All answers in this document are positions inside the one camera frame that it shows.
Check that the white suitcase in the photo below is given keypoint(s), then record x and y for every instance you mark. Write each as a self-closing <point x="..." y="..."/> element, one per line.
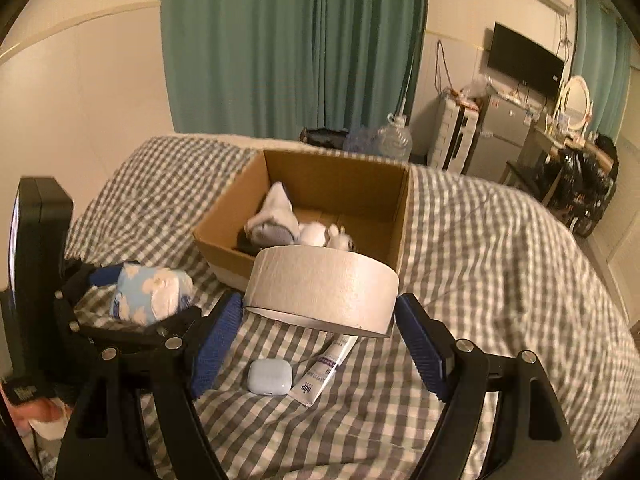
<point x="455" y="126"/>

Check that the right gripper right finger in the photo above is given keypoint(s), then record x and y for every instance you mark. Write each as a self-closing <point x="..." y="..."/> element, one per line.
<point x="529" y="438"/>

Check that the person's hand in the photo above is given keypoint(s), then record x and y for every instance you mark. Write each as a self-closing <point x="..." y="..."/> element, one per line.
<point x="43" y="410"/>

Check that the black bag on chair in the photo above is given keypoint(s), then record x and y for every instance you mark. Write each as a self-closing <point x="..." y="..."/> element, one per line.
<point x="585" y="182"/>

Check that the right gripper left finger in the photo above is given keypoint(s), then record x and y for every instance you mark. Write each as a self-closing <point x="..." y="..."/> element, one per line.
<point x="106" y="439"/>

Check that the clear water jug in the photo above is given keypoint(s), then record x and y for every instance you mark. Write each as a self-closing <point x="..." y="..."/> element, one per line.
<point x="393" y="139"/>

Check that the green curtain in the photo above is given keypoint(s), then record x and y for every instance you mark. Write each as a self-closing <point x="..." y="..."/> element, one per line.
<point x="272" y="68"/>
<point x="602" y="58"/>

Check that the open cardboard box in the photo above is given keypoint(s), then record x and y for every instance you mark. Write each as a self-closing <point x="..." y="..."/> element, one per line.
<point x="368" y="197"/>

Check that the grey mini fridge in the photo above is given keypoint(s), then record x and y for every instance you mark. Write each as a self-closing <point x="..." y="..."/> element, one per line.
<point x="500" y="136"/>

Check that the white earbuds case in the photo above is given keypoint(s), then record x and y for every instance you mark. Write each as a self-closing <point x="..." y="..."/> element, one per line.
<point x="270" y="377"/>

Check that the blue tissue pack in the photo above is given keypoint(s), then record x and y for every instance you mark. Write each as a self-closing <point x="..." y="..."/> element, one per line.
<point x="146" y="295"/>

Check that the black wall television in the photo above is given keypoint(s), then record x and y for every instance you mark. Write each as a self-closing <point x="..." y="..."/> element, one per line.
<point x="530" y="64"/>

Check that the wooden dressing table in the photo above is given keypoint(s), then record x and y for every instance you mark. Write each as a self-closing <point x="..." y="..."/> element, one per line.
<point x="539" y="142"/>

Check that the white sock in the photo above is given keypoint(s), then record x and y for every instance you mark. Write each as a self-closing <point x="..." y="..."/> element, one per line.
<point x="275" y="224"/>

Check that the white tape roll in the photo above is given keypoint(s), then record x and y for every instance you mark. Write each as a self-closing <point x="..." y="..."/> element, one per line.
<point x="323" y="289"/>

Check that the white cream tube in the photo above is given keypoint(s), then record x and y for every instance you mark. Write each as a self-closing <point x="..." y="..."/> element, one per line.
<point x="307" y="390"/>

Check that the checkered bed cover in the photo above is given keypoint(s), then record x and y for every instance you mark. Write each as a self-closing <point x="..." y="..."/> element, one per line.
<point x="489" y="262"/>

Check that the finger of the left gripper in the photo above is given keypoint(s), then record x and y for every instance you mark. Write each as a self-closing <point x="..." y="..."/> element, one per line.
<point x="131" y="335"/>
<point x="87" y="274"/>

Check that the white oval mirror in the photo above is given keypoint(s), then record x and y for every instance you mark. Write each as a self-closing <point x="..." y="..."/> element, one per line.
<point x="574" y="107"/>

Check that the white louvered wardrobe door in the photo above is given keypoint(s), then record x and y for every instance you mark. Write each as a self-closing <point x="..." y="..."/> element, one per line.
<point x="615" y="241"/>

